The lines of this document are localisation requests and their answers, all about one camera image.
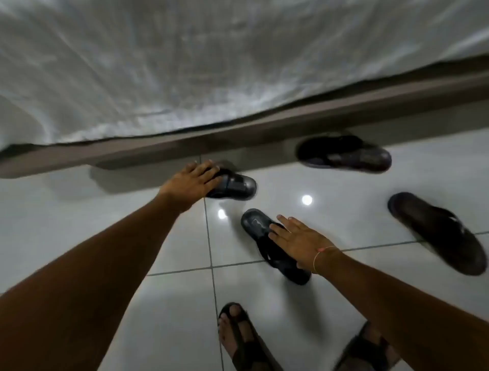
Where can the person's foot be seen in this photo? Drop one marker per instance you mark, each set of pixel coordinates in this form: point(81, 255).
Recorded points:
point(373, 333)
point(228, 338)

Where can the person's left fingers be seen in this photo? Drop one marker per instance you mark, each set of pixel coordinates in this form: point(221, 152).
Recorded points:
point(206, 172)

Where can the black flip-flop sandal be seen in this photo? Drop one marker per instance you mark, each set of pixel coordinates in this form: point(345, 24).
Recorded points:
point(256, 225)
point(439, 233)

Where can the person's right hand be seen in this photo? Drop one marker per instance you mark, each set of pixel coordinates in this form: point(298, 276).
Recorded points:
point(305, 246)

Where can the person's right foot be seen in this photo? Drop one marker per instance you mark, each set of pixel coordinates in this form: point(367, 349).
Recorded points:
point(373, 333)

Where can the person's left hand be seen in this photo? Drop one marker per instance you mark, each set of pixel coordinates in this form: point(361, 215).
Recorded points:
point(187, 187)

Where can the brown wooden bed frame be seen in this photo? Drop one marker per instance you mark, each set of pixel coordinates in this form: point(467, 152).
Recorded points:
point(267, 126)

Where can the person's right fingers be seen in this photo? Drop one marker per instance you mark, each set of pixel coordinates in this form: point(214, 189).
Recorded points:
point(284, 229)

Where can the person's right forearm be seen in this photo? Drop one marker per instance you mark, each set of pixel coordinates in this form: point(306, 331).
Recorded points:
point(401, 321)

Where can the worn black right sandal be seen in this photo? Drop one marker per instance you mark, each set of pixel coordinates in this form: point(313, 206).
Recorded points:
point(363, 351)

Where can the person's left forearm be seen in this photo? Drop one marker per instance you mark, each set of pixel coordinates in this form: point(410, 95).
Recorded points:
point(95, 275)

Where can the white bed sheet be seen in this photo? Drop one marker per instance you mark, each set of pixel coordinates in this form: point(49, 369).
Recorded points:
point(229, 65)

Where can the worn black left sandal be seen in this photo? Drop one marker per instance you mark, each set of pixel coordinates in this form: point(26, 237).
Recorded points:
point(248, 353)

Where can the person's left foot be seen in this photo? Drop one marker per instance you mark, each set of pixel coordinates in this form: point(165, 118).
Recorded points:
point(228, 338)

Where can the worn black sandal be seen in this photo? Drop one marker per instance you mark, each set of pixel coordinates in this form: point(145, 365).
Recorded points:
point(363, 351)
point(248, 353)

